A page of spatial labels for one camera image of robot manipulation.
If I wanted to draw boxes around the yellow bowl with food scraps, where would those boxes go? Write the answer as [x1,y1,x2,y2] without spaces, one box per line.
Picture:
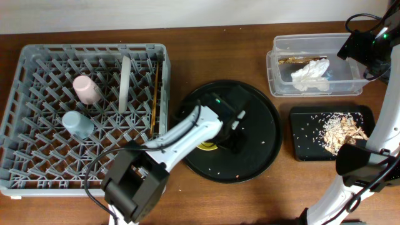
[197,142,218,151]

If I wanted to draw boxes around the wooden chopstick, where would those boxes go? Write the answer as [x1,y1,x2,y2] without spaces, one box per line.
[151,62,159,132]
[150,69,158,136]

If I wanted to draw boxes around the rice and food scraps pile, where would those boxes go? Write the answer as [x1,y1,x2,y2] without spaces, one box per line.
[295,112,369,156]

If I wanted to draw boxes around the grey round plate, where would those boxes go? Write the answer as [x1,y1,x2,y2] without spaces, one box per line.
[118,56,131,114]

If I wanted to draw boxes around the light blue plastic cup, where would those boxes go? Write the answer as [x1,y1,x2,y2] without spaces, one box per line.
[62,111,94,139]

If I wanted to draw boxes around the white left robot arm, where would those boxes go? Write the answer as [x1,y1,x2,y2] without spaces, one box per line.
[101,85,251,224]

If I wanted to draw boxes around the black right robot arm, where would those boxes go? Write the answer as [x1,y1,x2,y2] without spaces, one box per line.
[292,1,399,225]

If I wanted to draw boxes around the clear plastic waste bin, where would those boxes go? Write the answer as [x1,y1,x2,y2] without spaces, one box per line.
[266,33,369,97]

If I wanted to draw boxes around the grey plastic dishwasher rack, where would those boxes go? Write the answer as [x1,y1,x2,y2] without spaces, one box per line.
[1,44,171,197]

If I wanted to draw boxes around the round black serving tray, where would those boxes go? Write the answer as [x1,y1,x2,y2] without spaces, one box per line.
[171,80,283,183]

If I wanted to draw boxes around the crumpled white tissue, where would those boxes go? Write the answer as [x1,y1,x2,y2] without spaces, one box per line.
[291,59,330,91]

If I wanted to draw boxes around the gold foil wrapper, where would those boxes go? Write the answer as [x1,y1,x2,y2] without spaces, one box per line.
[278,56,328,65]

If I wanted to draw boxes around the black rectangular tray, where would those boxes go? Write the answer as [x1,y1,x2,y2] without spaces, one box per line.
[289,105,375,161]

